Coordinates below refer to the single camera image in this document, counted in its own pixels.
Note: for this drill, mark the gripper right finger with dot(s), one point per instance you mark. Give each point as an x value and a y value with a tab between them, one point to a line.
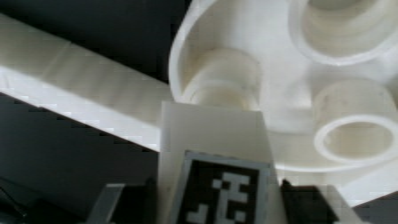
315	205

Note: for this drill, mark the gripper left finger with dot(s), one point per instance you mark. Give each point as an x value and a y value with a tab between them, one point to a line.
126	204

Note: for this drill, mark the white stool leg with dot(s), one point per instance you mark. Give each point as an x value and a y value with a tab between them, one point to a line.
217	179

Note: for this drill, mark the white front fence bar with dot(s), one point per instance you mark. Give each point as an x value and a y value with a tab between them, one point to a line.
68	80

